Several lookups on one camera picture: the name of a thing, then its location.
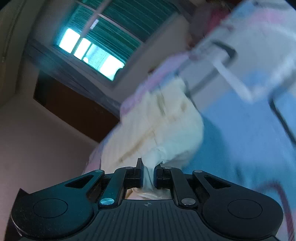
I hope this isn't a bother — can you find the cream white quilted garment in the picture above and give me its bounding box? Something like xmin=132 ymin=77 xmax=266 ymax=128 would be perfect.
xmin=101 ymin=77 xmax=204 ymax=200

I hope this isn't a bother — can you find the folded grey pink clothes pile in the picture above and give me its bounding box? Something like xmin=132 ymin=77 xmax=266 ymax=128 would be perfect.
xmin=186 ymin=1 xmax=241 ymax=50

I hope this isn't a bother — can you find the dark brown wooden door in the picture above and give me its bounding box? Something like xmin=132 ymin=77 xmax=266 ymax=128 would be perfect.
xmin=34 ymin=71 xmax=119 ymax=143

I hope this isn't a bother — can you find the pink blanket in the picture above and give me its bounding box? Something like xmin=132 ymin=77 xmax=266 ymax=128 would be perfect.
xmin=120 ymin=51 xmax=189 ymax=119

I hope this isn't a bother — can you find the patterned blue pink bedsheet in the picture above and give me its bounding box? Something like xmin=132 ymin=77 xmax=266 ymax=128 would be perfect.
xmin=180 ymin=1 xmax=295 ymax=240

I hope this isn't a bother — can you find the grey left curtain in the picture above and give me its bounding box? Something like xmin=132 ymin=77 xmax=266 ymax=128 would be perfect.
xmin=23 ymin=39 xmax=120 ymax=118

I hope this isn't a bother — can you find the window with green blinds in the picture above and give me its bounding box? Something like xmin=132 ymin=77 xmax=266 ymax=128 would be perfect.
xmin=54 ymin=1 xmax=187 ymax=88

